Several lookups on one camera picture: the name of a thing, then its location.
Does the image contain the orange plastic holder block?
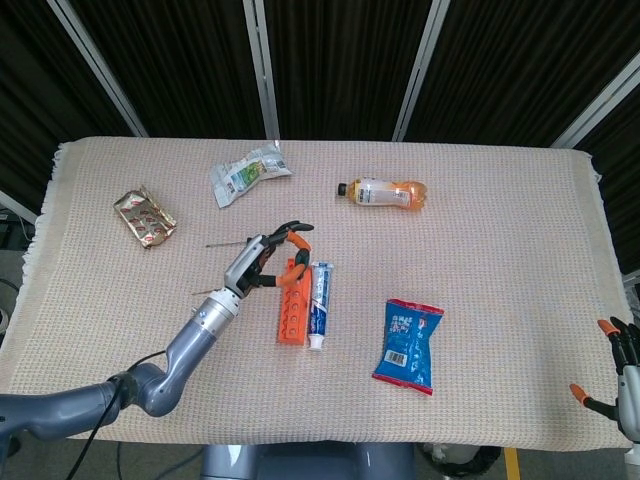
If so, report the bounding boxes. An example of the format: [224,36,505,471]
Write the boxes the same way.
[274,255,314,346]

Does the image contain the black pleated curtain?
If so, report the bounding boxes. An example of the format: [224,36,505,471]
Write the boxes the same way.
[0,0,640,274]

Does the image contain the beige woven tablecloth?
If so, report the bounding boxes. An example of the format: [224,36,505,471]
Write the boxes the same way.
[0,135,640,454]

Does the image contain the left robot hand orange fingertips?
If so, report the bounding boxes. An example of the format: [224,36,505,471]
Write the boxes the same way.
[223,220,316,300]

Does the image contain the white metal frame post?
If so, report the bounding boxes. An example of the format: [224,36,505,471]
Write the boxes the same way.
[47,0,149,137]
[392,0,451,142]
[551,64,640,149]
[243,0,281,140]

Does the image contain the white metal frame bar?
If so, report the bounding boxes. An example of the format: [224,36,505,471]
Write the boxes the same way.
[0,189,39,226]

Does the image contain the white blue toothpaste tube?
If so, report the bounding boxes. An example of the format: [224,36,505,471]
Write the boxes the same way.
[306,260,335,352]

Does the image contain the orange drink plastic bottle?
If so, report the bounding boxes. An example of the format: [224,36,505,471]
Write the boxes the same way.
[336,177,429,214]

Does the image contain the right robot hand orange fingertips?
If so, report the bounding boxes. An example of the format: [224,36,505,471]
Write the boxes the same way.
[569,316,640,444]

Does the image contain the silver white snack pouch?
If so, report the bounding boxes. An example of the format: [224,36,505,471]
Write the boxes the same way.
[208,141,293,209]

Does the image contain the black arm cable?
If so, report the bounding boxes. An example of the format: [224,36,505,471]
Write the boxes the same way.
[67,349,169,480]

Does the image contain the blue red snack bag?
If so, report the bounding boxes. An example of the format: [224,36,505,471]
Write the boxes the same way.
[371,298,446,398]

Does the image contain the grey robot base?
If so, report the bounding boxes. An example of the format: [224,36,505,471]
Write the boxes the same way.
[199,442,419,480]

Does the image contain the gold red foil packet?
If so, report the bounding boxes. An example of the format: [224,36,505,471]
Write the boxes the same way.
[112,184,178,250]

